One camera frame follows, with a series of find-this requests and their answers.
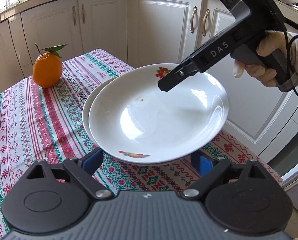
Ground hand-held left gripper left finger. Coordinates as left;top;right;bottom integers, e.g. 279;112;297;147
26;148;112;201

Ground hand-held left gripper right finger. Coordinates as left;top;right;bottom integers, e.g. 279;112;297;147
181;151;272;202

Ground person's right hand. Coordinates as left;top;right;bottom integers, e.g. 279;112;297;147
232;31;293;88

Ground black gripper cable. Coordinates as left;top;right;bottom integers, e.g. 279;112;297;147
281;10;298;180

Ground striped patterned tablecloth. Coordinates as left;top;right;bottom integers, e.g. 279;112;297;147
0;49;284;233

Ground large white floral plate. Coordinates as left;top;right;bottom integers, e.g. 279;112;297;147
82;76;202;167
88;64;229;165

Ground orange with leafy stem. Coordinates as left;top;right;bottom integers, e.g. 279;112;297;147
32;44;70;88

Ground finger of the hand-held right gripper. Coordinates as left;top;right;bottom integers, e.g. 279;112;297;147
158;58;206;92

